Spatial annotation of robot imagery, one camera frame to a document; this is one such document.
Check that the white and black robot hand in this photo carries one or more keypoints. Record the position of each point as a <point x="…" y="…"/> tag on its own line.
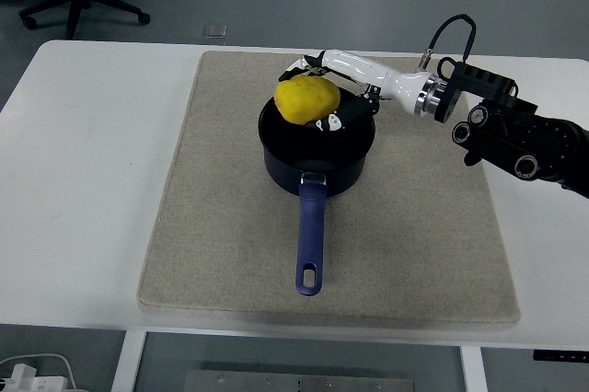
<point x="396" y="84"/>

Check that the silver floor socket plate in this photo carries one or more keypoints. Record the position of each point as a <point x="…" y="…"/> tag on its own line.
<point x="214" y="31"/>

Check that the beige fabric mat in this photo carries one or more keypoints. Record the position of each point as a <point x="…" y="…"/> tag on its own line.
<point x="221" y="208"/>

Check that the white table leg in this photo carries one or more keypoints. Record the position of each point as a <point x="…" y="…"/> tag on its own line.
<point x="474" y="371"/>
<point x="126" y="364"/>

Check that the black table control panel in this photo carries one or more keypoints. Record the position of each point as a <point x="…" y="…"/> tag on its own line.
<point x="561" y="355"/>

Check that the white power strip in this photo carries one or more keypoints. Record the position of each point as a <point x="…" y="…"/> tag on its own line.
<point x="32" y="383"/>

